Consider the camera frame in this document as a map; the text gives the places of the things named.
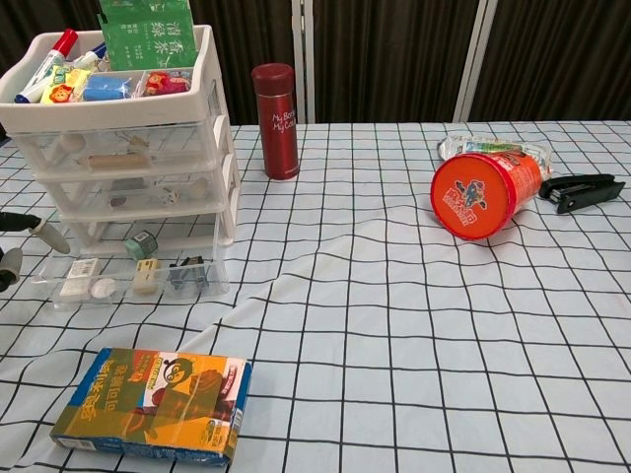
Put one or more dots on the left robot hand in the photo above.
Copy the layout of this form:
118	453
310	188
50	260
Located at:
20	222

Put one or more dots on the black binder clip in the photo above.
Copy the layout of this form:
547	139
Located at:
187	275

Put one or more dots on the clear plastic drawer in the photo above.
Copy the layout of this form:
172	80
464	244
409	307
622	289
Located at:
89	192
172	143
217	290

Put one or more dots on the green small cube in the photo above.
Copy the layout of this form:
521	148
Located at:
140	245

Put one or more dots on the white drawer organizer box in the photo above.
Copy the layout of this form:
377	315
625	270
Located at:
98	111

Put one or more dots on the yellow blue cookie box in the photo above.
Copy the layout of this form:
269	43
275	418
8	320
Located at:
148	409

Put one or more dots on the white barcode eraser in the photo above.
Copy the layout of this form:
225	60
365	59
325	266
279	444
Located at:
81	273

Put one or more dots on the white round disc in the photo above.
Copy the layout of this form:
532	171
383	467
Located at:
102	289

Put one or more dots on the wooden cylinder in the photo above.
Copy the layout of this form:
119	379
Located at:
118	161

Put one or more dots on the yellow lion print pack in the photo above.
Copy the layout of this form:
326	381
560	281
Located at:
59	93

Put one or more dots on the beige eraser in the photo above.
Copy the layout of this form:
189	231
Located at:
146	276

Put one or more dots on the white dice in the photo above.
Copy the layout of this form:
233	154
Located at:
169	198

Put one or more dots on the yellow green-print pack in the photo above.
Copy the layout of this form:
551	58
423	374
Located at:
64	75

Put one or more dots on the blue small packet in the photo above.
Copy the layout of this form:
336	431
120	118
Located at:
106	87

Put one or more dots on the blue-capped whiteboard marker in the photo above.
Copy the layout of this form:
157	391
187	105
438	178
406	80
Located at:
89	58

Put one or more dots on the red-capped whiteboard marker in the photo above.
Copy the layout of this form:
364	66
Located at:
65	42

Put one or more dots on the red small packet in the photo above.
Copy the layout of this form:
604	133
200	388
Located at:
165	83

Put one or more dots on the green tea packet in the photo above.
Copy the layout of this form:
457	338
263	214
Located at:
148	34

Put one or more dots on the dark red thermos bottle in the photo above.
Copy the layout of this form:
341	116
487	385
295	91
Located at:
278	128

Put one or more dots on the dark folding screen partition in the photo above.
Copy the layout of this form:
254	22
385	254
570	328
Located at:
394	59

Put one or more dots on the orange instant noodle cup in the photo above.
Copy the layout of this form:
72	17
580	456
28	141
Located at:
468	197

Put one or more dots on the silver snack packet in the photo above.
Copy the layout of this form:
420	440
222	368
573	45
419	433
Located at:
488	147

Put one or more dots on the black stapler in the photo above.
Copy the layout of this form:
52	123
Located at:
581	192

